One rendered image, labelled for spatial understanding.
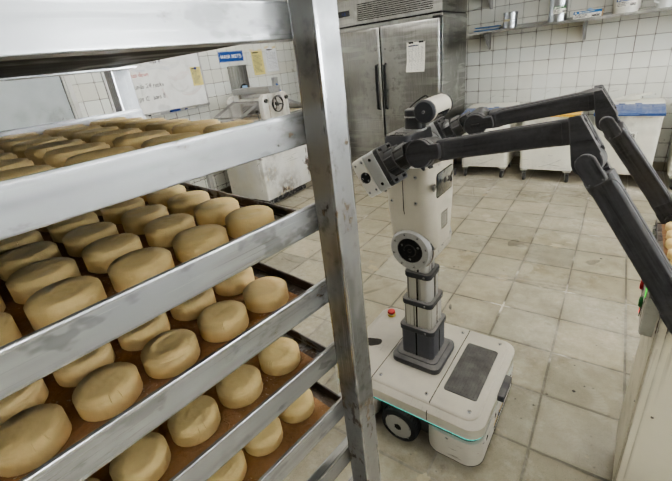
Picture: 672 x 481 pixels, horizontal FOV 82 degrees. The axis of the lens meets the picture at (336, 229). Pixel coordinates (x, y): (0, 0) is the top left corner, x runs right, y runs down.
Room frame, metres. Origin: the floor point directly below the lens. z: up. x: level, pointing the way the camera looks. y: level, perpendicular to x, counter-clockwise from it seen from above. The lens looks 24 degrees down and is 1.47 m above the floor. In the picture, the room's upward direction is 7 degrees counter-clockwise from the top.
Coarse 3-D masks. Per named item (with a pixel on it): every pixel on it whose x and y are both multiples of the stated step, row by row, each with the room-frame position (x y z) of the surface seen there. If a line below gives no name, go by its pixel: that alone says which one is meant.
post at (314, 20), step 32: (288, 0) 0.37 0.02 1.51; (320, 0) 0.35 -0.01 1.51; (320, 32) 0.35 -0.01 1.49; (320, 64) 0.35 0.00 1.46; (320, 96) 0.35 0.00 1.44; (320, 128) 0.35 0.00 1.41; (320, 160) 0.36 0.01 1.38; (320, 192) 0.36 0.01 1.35; (352, 192) 0.37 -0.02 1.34; (320, 224) 0.36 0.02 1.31; (352, 224) 0.36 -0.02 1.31; (352, 256) 0.36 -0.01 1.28; (352, 288) 0.36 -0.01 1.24; (352, 320) 0.35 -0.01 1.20; (352, 352) 0.35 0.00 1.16; (352, 384) 0.35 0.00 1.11; (352, 416) 0.36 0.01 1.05; (352, 448) 0.36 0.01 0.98
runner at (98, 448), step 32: (320, 288) 0.36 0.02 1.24; (288, 320) 0.33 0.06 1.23; (224, 352) 0.27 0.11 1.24; (256, 352) 0.30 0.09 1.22; (192, 384) 0.25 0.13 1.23; (128, 416) 0.21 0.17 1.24; (160, 416) 0.23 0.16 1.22; (96, 448) 0.20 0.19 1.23; (32, 480) 0.17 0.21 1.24; (64, 480) 0.18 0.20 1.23
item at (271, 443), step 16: (304, 400) 0.38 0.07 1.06; (288, 416) 0.36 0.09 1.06; (304, 416) 0.36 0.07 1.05; (320, 416) 0.37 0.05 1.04; (272, 432) 0.34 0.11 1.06; (288, 432) 0.35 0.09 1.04; (304, 432) 0.35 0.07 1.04; (256, 448) 0.32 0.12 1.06; (272, 448) 0.32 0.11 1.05; (288, 448) 0.33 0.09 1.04; (240, 464) 0.30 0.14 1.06; (256, 464) 0.31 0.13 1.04; (272, 464) 0.31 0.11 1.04; (208, 480) 0.28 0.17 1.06; (224, 480) 0.28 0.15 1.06; (240, 480) 0.29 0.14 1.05; (256, 480) 0.29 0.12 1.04
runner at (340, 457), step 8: (344, 440) 0.40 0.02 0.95; (336, 448) 0.39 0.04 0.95; (344, 448) 0.37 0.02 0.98; (328, 456) 0.38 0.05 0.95; (336, 456) 0.38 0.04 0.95; (344, 456) 0.36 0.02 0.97; (328, 464) 0.37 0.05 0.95; (336, 464) 0.35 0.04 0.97; (344, 464) 0.36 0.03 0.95; (320, 472) 0.36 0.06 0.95; (328, 472) 0.34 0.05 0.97; (336, 472) 0.35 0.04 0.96; (312, 480) 0.35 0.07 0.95; (320, 480) 0.33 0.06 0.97; (328, 480) 0.34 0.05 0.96
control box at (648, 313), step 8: (648, 296) 0.81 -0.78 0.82; (648, 304) 0.80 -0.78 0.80; (640, 312) 0.86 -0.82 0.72; (648, 312) 0.80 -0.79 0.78; (656, 312) 0.79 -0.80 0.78; (640, 320) 0.82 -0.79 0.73; (648, 320) 0.80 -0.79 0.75; (656, 320) 0.79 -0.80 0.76; (640, 328) 0.81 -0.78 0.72; (648, 328) 0.80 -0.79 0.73; (648, 336) 0.79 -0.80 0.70
